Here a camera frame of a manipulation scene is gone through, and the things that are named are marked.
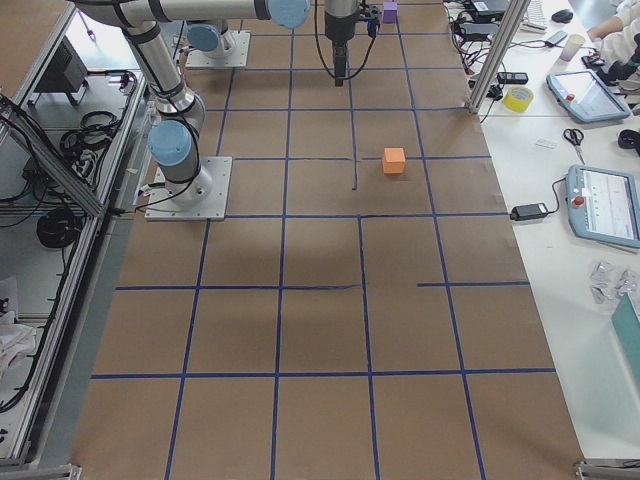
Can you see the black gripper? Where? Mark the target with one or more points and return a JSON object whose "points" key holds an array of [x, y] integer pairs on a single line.
{"points": [[339, 29]]}

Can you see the orange foam block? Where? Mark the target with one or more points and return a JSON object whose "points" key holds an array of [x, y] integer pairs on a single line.
{"points": [[394, 161]]}

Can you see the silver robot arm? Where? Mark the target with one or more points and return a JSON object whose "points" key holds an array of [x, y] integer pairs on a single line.
{"points": [[174, 141], [290, 15]]}

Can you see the purple foam block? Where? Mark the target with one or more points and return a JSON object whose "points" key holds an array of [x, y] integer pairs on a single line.
{"points": [[390, 12]]}

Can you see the black remote handset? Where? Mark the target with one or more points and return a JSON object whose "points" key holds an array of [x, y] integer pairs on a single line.
{"points": [[512, 78]]}

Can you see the yellow tape roll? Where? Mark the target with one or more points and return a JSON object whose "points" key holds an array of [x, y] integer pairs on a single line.
{"points": [[518, 98]]}

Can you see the purple plastic cup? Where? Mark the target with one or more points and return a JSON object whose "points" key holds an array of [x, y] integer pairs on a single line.
{"points": [[574, 43]]}

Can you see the far teach pendant tablet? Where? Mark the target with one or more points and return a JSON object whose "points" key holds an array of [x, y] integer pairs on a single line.
{"points": [[586, 97]]}

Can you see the teach pendant tablet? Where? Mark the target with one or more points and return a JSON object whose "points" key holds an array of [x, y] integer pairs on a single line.
{"points": [[603, 205], [586, 97]]}

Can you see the black power adapter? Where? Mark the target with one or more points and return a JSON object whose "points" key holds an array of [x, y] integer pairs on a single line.
{"points": [[528, 212]]}

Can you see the black scissors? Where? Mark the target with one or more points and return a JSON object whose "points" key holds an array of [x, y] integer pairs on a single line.
{"points": [[575, 137]]}

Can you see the near teach pendant tablet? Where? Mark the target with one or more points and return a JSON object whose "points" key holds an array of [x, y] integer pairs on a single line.
{"points": [[603, 205]]}

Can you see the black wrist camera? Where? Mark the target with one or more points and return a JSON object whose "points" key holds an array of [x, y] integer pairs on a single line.
{"points": [[370, 15]]}

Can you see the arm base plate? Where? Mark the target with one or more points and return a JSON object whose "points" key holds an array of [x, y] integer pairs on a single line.
{"points": [[206, 197], [210, 49]]}

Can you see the aluminium frame post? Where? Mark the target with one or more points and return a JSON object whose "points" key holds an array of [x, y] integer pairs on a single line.
{"points": [[508, 28]]}

